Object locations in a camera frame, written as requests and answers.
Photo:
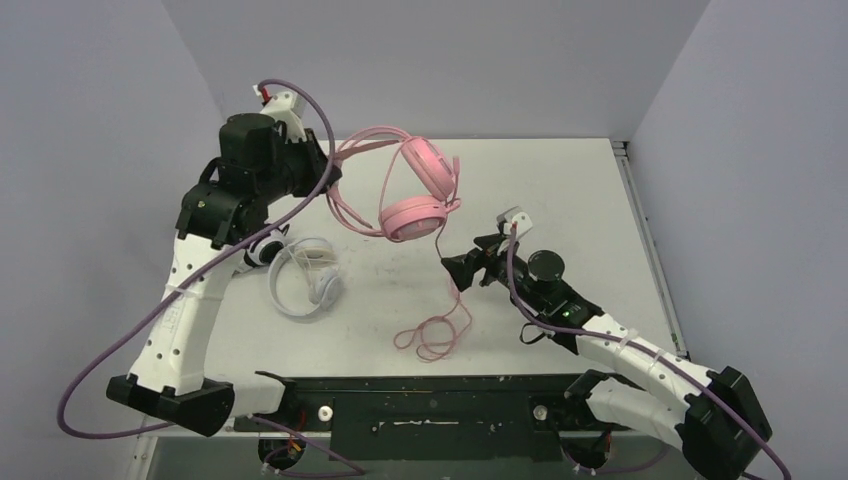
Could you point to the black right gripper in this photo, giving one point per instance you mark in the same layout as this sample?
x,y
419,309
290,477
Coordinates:
x,y
489,260

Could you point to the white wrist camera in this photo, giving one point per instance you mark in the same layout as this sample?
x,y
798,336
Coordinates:
x,y
514,223
287,107

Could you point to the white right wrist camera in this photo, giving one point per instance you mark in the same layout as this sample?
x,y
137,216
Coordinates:
x,y
514,223

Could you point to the black white headphones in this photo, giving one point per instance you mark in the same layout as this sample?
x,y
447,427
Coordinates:
x,y
263,251

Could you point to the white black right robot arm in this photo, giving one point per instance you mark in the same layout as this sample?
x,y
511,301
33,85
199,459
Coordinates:
x,y
713,418

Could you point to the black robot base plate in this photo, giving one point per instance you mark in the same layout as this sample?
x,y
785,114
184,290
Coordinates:
x,y
449,418

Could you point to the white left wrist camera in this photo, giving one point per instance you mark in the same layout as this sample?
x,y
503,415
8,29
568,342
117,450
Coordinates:
x,y
287,107

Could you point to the pink headphones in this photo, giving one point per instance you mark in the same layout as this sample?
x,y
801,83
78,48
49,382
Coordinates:
x,y
438,336

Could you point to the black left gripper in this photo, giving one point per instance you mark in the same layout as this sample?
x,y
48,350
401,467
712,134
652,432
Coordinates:
x,y
316,162

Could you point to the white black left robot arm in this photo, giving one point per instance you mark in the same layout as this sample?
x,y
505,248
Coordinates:
x,y
263,157

